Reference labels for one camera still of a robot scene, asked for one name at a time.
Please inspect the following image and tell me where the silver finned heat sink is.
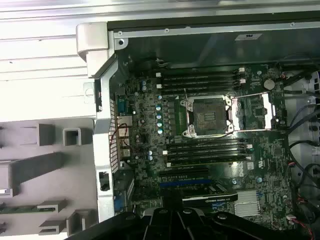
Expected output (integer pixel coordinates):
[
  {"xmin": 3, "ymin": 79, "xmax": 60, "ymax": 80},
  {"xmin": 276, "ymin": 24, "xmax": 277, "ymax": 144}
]
[{"xmin": 233, "ymin": 189, "xmax": 260, "ymax": 217}]

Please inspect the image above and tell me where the CPU socket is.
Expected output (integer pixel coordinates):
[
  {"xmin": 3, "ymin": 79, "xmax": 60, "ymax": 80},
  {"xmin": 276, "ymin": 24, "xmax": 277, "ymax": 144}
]
[{"xmin": 180, "ymin": 95, "xmax": 235, "ymax": 139}]

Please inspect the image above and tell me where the silver coin cell battery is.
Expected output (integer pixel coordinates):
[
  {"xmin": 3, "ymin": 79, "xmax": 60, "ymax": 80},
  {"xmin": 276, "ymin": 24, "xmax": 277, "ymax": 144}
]
[{"xmin": 263, "ymin": 78, "xmax": 276, "ymax": 91}]

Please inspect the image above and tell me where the black silver PC case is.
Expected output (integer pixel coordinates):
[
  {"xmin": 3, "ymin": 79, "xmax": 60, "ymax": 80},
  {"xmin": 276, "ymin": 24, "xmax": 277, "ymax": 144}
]
[{"xmin": 75, "ymin": 9, "xmax": 320, "ymax": 240}]

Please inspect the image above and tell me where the black expansion slot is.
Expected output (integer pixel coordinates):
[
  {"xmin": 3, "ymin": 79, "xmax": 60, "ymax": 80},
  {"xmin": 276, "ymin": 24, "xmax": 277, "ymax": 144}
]
[{"xmin": 159, "ymin": 168, "xmax": 210, "ymax": 176}]

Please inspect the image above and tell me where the green motherboard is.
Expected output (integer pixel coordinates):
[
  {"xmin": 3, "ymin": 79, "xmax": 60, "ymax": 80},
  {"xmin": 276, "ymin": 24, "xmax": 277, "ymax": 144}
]
[{"xmin": 115, "ymin": 61, "xmax": 297, "ymax": 232}]

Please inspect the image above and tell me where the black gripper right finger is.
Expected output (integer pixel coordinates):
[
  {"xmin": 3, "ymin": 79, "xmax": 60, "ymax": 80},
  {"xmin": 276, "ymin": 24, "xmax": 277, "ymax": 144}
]
[{"xmin": 173, "ymin": 191, "xmax": 288, "ymax": 240}]

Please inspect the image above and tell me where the black graphics card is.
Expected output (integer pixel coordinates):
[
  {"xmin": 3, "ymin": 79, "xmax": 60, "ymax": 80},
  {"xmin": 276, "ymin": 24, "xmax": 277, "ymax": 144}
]
[{"xmin": 181, "ymin": 183, "xmax": 240, "ymax": 209}]

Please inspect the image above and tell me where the blue expansion slot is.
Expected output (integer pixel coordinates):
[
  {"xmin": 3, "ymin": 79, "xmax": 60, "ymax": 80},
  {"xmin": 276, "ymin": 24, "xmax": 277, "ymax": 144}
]
[{"xmin": 159, "ymin": 181, "xmax": 212, "ymax": 189}]

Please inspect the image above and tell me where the grey parts rack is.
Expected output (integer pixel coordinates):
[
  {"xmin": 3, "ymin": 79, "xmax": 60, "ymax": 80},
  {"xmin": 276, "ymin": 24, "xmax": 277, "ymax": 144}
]
[{"xmin": 0, "ymin": 122, "xmax": 97, "ymax": 240}]

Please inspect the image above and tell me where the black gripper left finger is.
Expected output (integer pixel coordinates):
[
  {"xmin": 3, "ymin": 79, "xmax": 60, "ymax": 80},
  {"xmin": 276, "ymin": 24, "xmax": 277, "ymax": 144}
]
[{"xmin": 65, "ymin": 191, "xmax": 175, "ymax": 240}]

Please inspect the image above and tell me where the thin metal locking lever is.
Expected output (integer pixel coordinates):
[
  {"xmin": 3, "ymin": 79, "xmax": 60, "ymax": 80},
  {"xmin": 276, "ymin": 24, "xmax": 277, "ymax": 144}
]
[
  {"xmin": 194, "ymin": 131, "xmax": 236, "ymax": 139},
  {"xmin": 183, "ymin": 87, "xmax": 195, "ymax": 127}
]

